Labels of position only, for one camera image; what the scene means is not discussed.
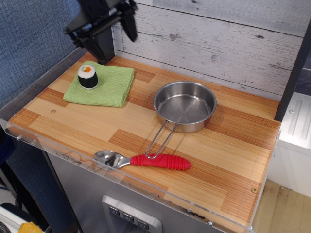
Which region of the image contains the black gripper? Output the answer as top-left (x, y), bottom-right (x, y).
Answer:
top-left (64, 0), bottom-right (138, 64)

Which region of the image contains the stainless steel pan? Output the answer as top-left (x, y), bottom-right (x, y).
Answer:
top-left (145, 81), bottom-right (217, 159)

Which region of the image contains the green folded cloth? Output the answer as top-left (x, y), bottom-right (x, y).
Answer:
top-left (63, 61), bottom-right (135, 107)

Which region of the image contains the toy sushi roll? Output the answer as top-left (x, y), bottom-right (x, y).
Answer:
top-left (77, 65), bottom-right (98, 90)

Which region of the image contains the stainless steel cabinet front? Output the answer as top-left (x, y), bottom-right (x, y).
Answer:
top-left (48, 153), bottom-right (218, 233)

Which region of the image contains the clear acrylic front guard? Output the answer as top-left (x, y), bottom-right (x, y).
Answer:
top-left (1, 115), bottom-right (280, 233)

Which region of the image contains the silver button control panel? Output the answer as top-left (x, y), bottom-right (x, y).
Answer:
top-left (102, 195), bottom-right (162, 233)

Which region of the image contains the yellow object bottom left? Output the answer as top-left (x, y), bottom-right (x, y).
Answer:
top-left (18, 222), bottom-right (43, 233)

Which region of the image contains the dark left vertical post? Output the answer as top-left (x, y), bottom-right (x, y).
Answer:
top-left (94, 28), bottom-right (115, 65)

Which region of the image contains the dark vertical post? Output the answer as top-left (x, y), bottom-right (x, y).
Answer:
top-left (274, 22), bottom-right (311, 122)
top-left (94, 28), bottom-right (115, 65)

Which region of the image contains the red handled metal spoon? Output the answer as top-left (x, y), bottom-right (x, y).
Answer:
top-left (93, 151), bottom-right (191, 170)

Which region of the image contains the dark right vertical post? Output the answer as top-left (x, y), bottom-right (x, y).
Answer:
top-left (274, 22), bottom-right (311, 122)

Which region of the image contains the white aluminium frame block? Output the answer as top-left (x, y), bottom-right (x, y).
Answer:
top-left (267, 92), bottom-right (311, 197)

